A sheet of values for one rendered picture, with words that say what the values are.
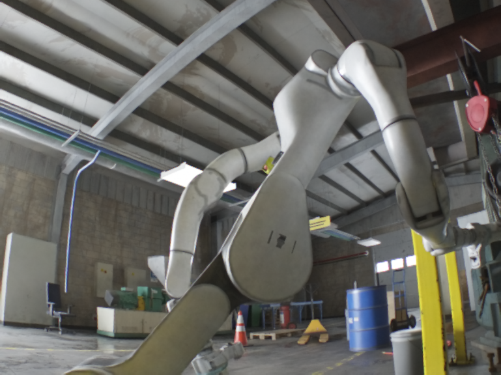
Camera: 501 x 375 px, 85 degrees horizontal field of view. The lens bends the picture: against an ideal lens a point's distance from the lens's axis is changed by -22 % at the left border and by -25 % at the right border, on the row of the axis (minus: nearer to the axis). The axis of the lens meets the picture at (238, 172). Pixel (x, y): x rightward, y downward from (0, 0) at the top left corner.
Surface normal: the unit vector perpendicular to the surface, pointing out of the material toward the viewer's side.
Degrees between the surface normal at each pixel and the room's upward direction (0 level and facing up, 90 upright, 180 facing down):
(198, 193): 98
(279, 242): 90
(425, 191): 129
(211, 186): 91
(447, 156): 90
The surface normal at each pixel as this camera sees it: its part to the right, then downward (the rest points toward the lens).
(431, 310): -0.64, -0.29
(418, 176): -0.38, 0.32
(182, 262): 0.24, -0.52
